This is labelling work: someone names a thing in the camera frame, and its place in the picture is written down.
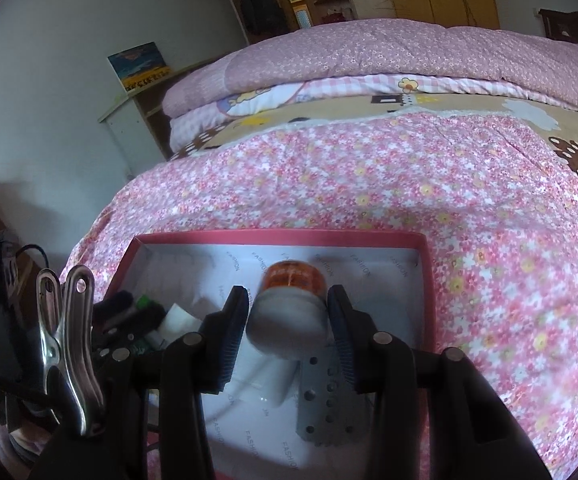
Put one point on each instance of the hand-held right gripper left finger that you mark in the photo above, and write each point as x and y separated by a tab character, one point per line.
231	330

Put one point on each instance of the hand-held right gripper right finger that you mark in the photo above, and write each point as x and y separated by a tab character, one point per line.
341	335

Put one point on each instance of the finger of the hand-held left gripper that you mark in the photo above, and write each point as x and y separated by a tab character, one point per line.
151	317
114	305

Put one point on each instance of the small green object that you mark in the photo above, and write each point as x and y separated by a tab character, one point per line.
144	302

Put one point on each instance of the green printed lighter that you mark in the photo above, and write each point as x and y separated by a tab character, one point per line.
141	346

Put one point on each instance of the white jar orange label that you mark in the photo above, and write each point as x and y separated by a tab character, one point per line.
289	315

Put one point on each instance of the red tray white inside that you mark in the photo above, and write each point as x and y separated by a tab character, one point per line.
369	270

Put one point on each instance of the metal spring clip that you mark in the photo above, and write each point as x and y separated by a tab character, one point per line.
76	335

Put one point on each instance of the white charger plug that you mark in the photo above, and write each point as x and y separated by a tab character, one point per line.
274	380

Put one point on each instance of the white shelf desk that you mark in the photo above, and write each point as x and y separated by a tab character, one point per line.
119	130

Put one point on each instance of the pink floral bed sheet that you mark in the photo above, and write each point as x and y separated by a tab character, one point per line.
469	210

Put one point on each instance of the beige cartoon bed sheet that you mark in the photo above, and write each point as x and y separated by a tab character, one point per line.
349	107

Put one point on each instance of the blue yellow painting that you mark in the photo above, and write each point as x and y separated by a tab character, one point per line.
139	65

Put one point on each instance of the pink folded quilt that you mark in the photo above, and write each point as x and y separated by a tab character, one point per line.
394	50

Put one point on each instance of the dark hanging coat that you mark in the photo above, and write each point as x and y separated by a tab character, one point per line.
261	5

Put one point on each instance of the dark wooden headboard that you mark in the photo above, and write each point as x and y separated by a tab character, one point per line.
569	27

